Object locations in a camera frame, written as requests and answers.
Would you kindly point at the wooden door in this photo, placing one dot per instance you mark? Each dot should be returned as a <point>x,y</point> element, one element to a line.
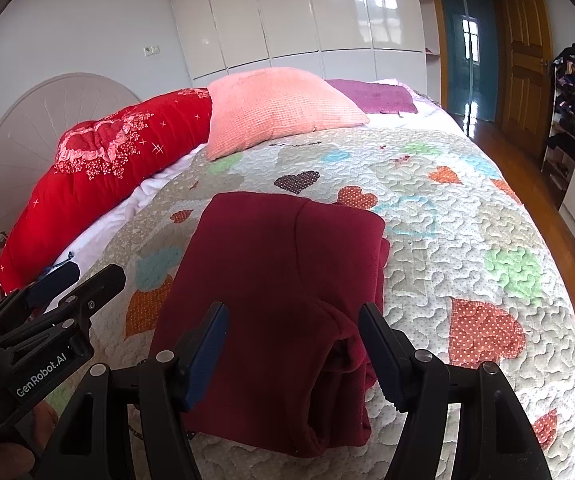
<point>525,60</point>

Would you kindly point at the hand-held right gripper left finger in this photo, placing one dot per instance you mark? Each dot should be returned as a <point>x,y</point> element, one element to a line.
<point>207,350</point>

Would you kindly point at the round grey headboard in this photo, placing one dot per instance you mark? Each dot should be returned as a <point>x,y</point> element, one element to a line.
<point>32,120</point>

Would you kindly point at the white wall switch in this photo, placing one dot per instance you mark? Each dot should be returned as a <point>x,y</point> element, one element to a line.
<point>152,50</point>

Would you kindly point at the person's left hand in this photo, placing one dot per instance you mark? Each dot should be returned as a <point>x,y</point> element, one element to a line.
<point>5,462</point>

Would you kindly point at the maroon fleece garment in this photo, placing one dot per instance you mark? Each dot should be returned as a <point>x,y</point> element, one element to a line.
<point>277,270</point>

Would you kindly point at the heart patchwork quilt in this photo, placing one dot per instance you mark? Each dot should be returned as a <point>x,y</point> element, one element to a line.
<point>442,220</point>

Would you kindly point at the white glossy wardrobe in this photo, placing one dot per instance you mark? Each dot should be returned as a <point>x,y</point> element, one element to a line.
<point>287,10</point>

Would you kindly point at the pink pillow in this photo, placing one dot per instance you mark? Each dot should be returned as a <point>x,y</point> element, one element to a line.
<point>277,110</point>

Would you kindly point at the purple cloth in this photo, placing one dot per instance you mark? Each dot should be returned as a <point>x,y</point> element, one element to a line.
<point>372,95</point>

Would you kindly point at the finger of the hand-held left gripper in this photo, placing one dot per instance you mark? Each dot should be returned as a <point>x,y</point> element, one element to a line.
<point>97,287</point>
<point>57,280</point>

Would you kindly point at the red floral comforter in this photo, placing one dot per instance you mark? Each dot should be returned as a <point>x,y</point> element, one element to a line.
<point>92,185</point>

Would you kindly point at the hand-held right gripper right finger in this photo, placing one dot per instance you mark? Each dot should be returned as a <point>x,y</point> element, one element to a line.
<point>382,350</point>

